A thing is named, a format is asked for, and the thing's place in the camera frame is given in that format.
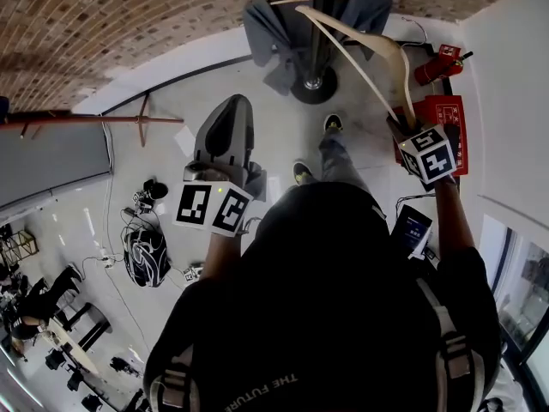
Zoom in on red box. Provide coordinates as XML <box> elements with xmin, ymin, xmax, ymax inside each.
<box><xmin>391</xmin><ymin>94</ymin><xmax>470</xmax><ymax>178</ymax></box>

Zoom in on person's left forearm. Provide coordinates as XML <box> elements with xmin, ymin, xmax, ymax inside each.
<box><xmin>198</xmin><ymin>225</ymin><xmax>255</xmax><ymax>281</ymax></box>

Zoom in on person's grey trousers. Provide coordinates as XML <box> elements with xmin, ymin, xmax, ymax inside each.
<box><xmin>317</xmin><ymin>128</ymin><xmax>371</xmax><ymax>193</ymax></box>

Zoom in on grey hanging garment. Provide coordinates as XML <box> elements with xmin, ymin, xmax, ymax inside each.
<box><xmin>242</xmin><ymin>0</ymin><xmax>394</xmax><ymax>97</ymax></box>

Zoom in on grey backpack strap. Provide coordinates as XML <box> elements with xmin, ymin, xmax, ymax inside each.
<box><xmin>148</xmin><ymin>344</ymin><xmax>202</xmax><ymax>412</ymax></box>
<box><xmin>414</xmin><ymin>276</ymin><xmax>478</xmax><ymax>412</ymax></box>

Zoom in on black white patterned backpack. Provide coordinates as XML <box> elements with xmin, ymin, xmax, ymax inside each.
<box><xmin>123</xmin><ymin>228</ymin><xmax>172</xmax><ymax>288</ymax></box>

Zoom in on glass window frame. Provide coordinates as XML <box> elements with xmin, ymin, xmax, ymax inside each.
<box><xmin>479</xmin><ymin>214</ymin><xmax>549</xmax><ymax>412</ymax></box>

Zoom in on white paper sheet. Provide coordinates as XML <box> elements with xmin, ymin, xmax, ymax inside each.
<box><xmin>174</xmin><ymin>124</ymin><xmax>196</xmax><ymax>156</ymax></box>

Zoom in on black headset device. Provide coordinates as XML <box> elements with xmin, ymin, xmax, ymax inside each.
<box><xmin>132</xmin><ymin>179</ymin><xmax>170</xmax><ymax>208</ymax></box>

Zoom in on red fire extinguisher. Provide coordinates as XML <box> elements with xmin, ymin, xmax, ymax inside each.
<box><xmin>413</xmin><ymin>44</ymin><xmax>474</xmax><ymax>88</ymax></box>

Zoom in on black cable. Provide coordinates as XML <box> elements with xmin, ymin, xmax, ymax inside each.
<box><xmin>104</xmin><ymin>267</ymin><xmax>152</xmax><ymax>352</ymax></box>

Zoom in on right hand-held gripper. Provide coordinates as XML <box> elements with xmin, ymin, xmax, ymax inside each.
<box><xmin>386</xmin><ymin>110</ymin><xmax>457</xmax><ymax>185</ymax></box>

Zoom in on black metal coat rack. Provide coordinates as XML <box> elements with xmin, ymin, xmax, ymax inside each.
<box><xmin>259</xmin><ymin>0</ymin><xmax>401</xmax><ymax>105</ymax></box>

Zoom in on person's shoe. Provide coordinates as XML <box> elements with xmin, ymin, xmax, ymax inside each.
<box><xmin>323</xmin><ymin>113</ymin><xmax>345</xmax><ymax>134</ymax></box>
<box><xmin>292</xmin><ymin>161</ymin><xmax>315</xmax><ymax>186</ymax></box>

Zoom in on person's left shoe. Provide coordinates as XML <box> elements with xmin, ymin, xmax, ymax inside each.
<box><xmin>292</xmin><ymin>161</ymin><xmax>315</xmax><ymax>186</ymax></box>

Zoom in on white table black legs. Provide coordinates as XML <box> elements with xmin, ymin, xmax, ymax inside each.
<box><xmin>41</xmin><ymin>301</ymin><xmax>112</xmax><ymax>376</ymax></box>

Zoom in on person's right shoe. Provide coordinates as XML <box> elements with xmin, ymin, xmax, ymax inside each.
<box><xmin>323</xmin><ymin>113</ymin><xmax>345</xmax><ymax>134</ymax></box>

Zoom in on person's right forearm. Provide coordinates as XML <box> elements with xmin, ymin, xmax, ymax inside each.
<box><xmin>433</xmin><ymin>177</ymin><xmax>478</xmax><ymax>260</ymax></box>

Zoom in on dark blue box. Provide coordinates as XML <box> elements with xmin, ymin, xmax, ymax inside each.
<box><xmin>390</xmin><ymin>203</ymin><xmax>434</xmax><ymax>260</ymax></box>

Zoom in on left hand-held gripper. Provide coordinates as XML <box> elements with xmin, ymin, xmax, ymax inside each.
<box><xmin>172</xmin><ymin>94</ymin><xmax>268</xmax><ymax>238</ymax></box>

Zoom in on person's black t-shirt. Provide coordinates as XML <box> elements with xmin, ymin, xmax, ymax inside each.
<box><xmin>142</xmin><ymin>182</ymin><xmax>502</xmax><ymax>412</ymax></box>

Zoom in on brown wooden coat stand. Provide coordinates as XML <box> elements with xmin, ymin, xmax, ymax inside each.
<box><xmin>0</xmin><ymin>92</ymin><xmax>185</xmax><ymax>148</ymax></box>

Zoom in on grey partition panel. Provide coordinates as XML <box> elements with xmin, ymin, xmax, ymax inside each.
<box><xmin>0</xmin><ymin>119</ymin><xmax>114</xmax><ymax>215</ymax></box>

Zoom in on light wooden hanger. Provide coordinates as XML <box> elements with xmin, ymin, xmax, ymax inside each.
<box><xmin>295</xmin><ymin>5</ymin><xmax>429</xmax><ymax>130</ymax></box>

